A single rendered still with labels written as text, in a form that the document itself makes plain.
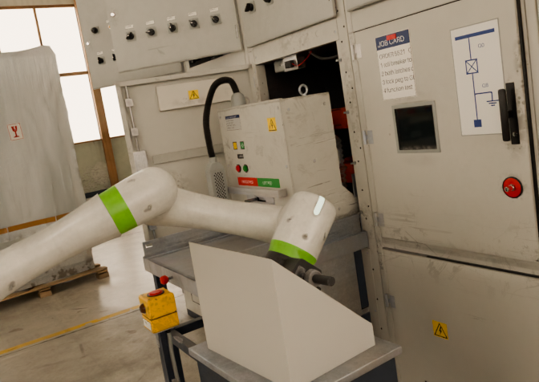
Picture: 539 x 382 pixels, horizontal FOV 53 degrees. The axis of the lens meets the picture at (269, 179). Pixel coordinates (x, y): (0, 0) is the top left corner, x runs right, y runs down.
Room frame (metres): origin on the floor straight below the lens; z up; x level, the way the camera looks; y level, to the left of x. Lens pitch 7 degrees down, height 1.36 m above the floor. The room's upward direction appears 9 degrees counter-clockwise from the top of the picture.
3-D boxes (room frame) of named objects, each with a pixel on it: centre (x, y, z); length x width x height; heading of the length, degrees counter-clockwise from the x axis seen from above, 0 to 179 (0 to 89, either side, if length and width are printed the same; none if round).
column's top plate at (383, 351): (1.34, 0.02, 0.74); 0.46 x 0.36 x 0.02; 33
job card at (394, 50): (1.76, -0.46, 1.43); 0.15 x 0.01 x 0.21; 31
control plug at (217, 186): (2.27, 0.22, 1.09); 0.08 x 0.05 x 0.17; 121
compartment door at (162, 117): (2.50, 0.30, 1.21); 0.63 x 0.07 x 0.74; 105
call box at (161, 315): (1.49, 0.37, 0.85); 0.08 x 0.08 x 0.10; 31
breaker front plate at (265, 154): (2.12, 0.05, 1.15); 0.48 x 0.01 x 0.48; 31
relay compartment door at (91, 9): (3.28, 0.69, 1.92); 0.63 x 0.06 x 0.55; 69
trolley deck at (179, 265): (2.09, 0.12, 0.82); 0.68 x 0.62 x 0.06; 121
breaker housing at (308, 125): (2.26, -0.17, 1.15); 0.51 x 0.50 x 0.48; 121
